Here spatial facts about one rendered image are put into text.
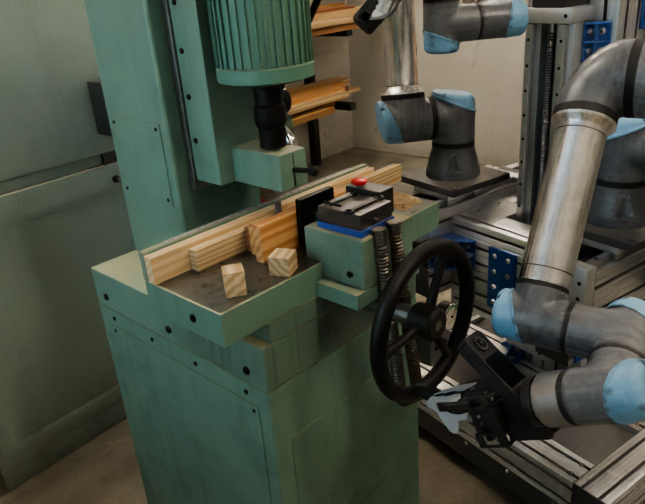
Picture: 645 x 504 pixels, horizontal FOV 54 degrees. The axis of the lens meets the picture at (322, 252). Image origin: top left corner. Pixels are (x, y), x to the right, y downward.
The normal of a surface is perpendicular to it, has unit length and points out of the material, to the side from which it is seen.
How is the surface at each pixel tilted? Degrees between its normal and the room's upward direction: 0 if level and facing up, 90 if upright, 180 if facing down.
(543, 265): 52
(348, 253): 90
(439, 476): 0
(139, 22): 90
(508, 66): 90
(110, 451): 0
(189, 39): 90
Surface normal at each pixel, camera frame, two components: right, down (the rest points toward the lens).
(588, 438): -0.07, -0.91
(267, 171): -0.68, 0.34
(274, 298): 0.73, 0.22
